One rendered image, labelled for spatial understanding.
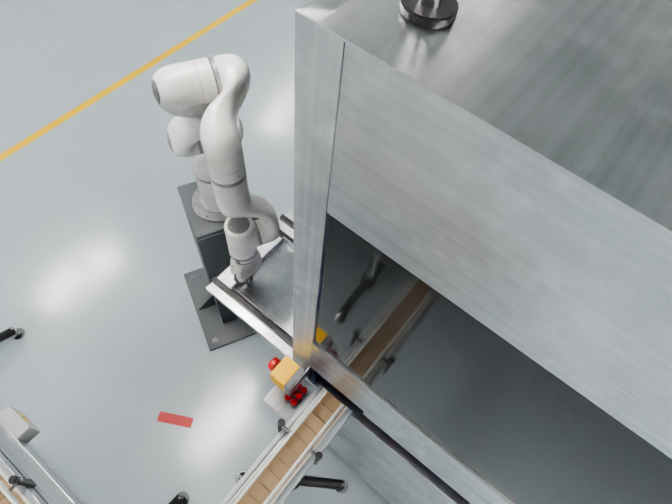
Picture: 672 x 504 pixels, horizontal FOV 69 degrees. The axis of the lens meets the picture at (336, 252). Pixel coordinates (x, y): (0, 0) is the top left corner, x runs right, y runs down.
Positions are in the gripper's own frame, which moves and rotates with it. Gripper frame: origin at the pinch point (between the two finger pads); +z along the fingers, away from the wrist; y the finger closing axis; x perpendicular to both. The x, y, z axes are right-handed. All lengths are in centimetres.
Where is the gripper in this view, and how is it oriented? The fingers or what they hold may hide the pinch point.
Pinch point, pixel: (247, 276)
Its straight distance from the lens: 167.5
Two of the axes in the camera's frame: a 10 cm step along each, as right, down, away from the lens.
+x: -7.8, -5.7, 2.7
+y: 6.2, -6.5, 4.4
